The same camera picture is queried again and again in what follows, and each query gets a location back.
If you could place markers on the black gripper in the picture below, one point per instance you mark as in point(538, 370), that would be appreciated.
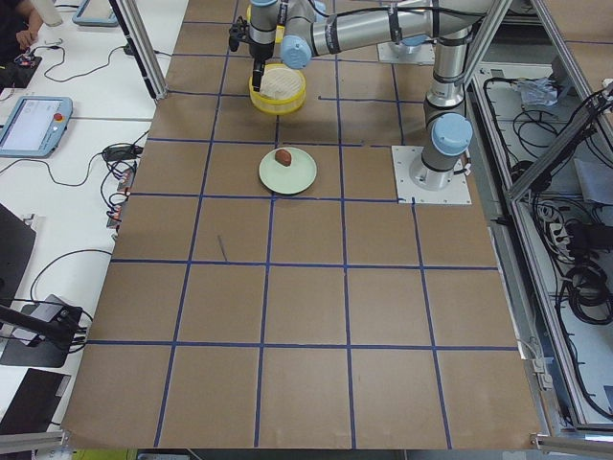
point(261, 50)

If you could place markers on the yellow bamboo steamer top layer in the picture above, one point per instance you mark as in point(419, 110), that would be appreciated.
point(280, 84)

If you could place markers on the yellow bamboo steamer layer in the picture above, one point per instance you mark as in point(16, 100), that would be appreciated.
point(280, 84)
point(278, 107)

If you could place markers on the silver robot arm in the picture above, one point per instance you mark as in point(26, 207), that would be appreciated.
point(301, 31)

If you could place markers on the person forearm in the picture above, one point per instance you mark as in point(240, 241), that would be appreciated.
point(26, 38)

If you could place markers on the yellow bamboo steamer bottom layer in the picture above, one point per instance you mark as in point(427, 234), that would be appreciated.
point(278, 107)

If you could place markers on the brown steamed bun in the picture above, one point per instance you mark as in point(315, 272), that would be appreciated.
point(283, 157)

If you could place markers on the light green round plate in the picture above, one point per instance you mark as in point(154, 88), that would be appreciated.
point(288, 180)

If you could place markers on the black power adapter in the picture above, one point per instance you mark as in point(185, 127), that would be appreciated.
point(121, 153)

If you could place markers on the blue teach pendant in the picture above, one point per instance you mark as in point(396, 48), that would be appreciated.
point(95, 13)
point(35, 126)

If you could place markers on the black laptop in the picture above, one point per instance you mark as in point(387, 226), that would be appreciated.
point(17, 245)

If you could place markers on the aluminium frame post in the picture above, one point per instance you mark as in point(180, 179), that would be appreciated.
point(137, 39)

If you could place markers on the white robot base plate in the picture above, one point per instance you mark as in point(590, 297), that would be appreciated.
point(416, 184)

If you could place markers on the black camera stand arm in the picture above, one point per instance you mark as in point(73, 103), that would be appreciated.
point(59, 330)

